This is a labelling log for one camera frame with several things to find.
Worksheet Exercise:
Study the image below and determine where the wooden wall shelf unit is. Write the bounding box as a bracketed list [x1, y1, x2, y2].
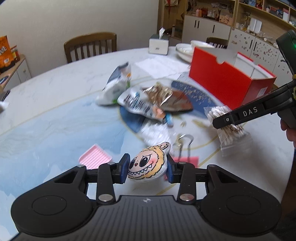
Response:
[157, 0, 296, 45]

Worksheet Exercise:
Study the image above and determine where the monster face plush keychain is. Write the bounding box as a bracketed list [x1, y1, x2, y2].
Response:
[127, 142, 171, 182]

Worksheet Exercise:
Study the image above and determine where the white green tissue box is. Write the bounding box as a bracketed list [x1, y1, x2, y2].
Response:
[149, 28, 169, 55]

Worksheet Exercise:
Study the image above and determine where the white paper napkin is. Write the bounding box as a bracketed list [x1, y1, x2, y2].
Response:
[135, 56, 189, 79]

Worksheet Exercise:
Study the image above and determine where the white storage cabinet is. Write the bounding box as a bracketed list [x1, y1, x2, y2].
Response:
[182, 16, 292, 87]

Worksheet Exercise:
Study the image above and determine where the white low side cabinet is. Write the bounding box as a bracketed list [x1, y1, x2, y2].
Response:
[1, 54, 31, 91]

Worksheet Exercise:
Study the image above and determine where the gold foil snack packet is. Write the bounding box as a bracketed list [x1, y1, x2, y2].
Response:
[143, 82, 193, 112]

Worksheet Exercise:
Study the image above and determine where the red cardboard box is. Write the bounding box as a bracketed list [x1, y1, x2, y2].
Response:
[189, 47, 276, 110]

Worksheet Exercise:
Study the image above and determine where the bag of white beads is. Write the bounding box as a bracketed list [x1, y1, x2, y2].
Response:
[138, 119, 178, 154]

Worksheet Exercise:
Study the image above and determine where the wooden chair right side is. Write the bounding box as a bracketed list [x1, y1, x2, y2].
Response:
[206, 37, 228, 49]

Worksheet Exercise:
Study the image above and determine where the cotton swab bag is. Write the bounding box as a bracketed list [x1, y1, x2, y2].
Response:
[204, 106, 253, 157]

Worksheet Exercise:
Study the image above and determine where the pink binder clip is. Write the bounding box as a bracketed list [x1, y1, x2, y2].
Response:
[163, 133, 200, 181]

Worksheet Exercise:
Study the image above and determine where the orange snack bag on cabinet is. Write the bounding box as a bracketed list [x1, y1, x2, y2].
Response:
[0, 36, 15, 72]

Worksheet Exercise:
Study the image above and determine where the white plate stack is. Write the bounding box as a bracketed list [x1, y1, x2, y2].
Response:
[176, 43, 194, 63]

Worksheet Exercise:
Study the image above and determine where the pink ribbed soap dish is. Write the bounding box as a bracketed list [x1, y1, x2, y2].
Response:
[79, 144, 112, 169]

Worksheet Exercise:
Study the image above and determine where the white bowl gold rim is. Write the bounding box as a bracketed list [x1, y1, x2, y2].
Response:
[190, 40, 215, 50]

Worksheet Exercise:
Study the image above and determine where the person's right hand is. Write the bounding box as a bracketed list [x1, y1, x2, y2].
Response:
[280, 119, 296, 149]

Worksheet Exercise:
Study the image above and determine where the white orange snack packet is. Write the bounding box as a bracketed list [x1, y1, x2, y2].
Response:
[117, 86, 166, 121]

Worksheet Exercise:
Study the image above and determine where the white grey green snack bag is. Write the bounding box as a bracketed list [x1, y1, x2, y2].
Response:
[95, 62, 132, 106]

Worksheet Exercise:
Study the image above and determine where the wooden chair by wall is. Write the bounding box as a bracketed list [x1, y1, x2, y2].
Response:
[64, 32, 117, 63]

